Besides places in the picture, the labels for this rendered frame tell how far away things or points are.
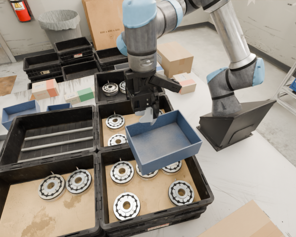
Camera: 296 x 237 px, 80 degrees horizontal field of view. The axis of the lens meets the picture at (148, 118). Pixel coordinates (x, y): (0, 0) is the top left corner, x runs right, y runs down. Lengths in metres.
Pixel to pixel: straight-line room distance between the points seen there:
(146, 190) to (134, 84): 0.47
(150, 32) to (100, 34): 3.07
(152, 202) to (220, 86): 0.63
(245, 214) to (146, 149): 0.45
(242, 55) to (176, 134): 0.47
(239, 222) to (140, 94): 0.58
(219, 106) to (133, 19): 0.69
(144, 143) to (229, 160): 0.61
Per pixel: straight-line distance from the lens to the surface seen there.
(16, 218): 0.92
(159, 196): 0.79
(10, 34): 3.73
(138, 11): 0.42
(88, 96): 1.38
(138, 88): 0.50
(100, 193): 0.71
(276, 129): 2.52
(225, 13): 0.86
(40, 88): 1.53
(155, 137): 0.63
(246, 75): 0.92
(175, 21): 0.53
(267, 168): 1.17
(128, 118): 1.03
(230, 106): 0.98
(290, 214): 1.11
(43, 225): 0.86
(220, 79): 0.97
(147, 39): 0.43
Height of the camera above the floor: 1.58
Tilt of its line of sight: 47 degrees down
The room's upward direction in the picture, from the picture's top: straight up
